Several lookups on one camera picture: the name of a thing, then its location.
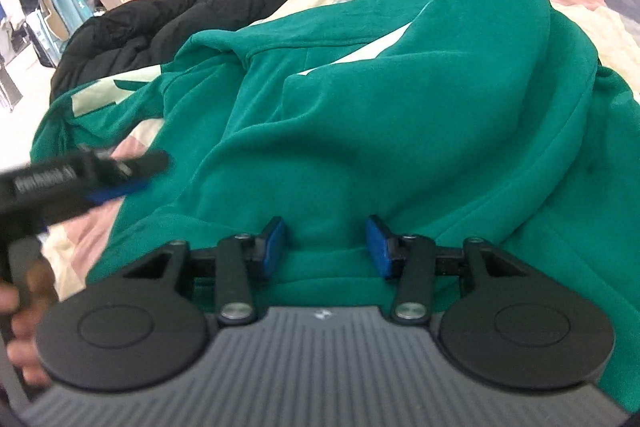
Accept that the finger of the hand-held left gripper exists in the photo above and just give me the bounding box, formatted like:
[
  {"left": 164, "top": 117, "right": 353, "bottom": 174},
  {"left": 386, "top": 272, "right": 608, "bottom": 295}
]
[
  {"left": 85, "top": 179, "right": 152, "bottom": 208},
  {"left": 125, "top": 150, "right": 171, "bottom": 178}
]

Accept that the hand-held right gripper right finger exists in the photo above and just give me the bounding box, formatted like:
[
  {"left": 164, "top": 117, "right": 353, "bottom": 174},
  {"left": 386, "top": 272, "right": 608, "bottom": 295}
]
[{"left": 365, "top": 214, "right": 532, "bottom": 327}]

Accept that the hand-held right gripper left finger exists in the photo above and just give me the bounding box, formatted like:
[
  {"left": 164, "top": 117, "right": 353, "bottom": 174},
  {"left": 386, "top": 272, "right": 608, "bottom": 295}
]
[{"left": 122, "top": 216, "right": 289, "bottom": 327}]

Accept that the green hoodie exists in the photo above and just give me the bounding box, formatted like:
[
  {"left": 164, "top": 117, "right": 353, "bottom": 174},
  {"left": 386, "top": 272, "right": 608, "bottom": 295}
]
[{"left": 30, "top": 0, "right": 640, "bottom": 413}]

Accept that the person's left hand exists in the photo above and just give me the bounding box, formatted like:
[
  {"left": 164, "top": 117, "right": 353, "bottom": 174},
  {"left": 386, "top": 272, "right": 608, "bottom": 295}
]
[{"left": 0, "top": 257, "right": 57, "bottom": 389}]

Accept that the black puffer jacket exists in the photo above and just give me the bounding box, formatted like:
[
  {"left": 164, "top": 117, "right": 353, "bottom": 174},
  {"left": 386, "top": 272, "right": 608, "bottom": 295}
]
[{"left": 50, "top": 0, "right": 296, "bottom": 100}]

